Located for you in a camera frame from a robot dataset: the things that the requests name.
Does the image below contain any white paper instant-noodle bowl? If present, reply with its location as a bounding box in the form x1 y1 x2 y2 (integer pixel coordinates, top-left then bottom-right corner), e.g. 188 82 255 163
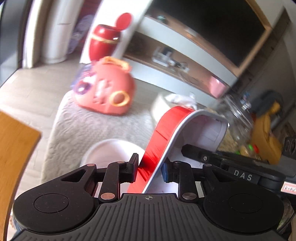
80 138 144 168

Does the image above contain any red white rectangular tray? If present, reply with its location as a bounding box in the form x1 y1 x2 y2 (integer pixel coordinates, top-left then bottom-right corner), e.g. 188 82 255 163
127 106 228 194

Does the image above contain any green lid jar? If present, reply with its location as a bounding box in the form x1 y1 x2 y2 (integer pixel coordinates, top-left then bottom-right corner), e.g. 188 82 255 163
239 144 260 160

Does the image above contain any cream tissue box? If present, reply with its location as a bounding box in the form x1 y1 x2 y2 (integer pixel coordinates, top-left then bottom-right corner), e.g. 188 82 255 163
150 92 201 126

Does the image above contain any glass jar of peanuts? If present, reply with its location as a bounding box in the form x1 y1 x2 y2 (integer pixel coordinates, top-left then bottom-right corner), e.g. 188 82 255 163
207 95 253 153

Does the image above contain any coral toy carrier case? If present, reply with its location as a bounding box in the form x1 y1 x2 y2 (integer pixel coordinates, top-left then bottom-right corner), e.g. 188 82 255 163
72 56 136 115

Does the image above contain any wooden table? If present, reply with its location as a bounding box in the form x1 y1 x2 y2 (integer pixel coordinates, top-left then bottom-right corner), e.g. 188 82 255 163
0 111 41 240

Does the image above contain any white tv cabinet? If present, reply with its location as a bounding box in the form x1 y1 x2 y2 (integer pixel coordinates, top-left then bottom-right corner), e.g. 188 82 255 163
124 9 272 94

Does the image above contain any black television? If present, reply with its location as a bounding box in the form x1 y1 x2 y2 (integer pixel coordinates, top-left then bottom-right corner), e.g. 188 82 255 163
152 0 265 66

